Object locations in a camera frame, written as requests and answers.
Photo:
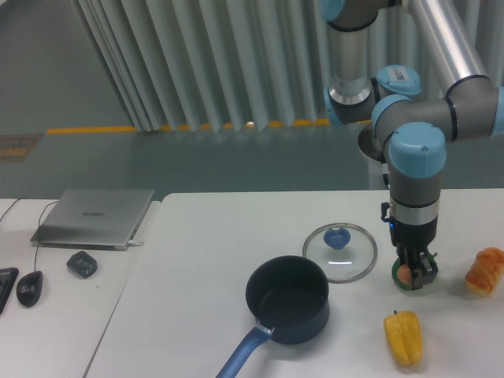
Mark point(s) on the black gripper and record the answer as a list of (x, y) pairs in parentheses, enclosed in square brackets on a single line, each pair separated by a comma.
[(413, 228)]

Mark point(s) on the brown egg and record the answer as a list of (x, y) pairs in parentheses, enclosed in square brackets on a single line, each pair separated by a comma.
[(404, 274)]

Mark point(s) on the dark blue saucepan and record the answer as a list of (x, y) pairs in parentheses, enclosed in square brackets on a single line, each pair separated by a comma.
[(288, 297)]

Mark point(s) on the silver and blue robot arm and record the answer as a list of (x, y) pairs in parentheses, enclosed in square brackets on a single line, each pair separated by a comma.
[(410, 136)]

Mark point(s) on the green bell pepper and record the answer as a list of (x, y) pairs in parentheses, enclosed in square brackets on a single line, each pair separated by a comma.
[(426, 274)]

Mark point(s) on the glass lid blue knob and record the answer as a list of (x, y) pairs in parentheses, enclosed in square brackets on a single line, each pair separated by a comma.
[(345, 252)]

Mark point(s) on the yellow bell pepper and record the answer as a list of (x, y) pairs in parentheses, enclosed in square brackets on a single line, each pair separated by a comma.
[(404, 337)]

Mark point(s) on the orange croissant bread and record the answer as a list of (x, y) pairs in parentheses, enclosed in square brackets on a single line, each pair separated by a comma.
[(485, 272)]

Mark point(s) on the white folding screen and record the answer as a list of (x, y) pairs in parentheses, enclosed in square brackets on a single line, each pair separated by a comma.
[(217, 63)]

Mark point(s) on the silver laptop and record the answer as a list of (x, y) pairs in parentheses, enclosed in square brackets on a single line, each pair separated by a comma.
[(101, 219)]

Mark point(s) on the dark earbuds case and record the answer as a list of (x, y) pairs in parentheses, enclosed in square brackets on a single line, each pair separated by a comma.
[(82, 264)]

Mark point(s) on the black computer mouse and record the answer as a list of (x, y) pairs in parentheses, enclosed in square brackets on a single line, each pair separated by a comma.
[(29, 289)]

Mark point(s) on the black keyboard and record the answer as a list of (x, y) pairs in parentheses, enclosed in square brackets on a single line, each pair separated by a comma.
[(8, 277)]

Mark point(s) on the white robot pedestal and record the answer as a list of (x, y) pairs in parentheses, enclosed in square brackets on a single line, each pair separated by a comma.
[(371, 152)]

